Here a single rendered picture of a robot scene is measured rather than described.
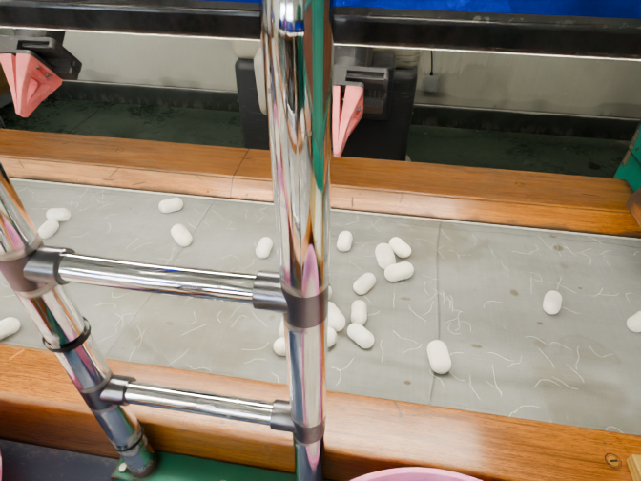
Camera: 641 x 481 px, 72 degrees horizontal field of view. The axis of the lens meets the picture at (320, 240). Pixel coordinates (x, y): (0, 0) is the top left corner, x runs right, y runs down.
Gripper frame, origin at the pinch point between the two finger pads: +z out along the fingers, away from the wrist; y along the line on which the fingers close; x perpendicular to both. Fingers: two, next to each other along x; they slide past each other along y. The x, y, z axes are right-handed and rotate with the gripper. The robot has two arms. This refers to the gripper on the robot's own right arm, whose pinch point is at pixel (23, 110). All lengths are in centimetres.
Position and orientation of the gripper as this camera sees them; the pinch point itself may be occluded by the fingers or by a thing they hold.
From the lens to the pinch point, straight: 76.5
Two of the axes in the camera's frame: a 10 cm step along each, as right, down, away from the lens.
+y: 9.9, 0.9, -1.3
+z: -1.1, 9.8, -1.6
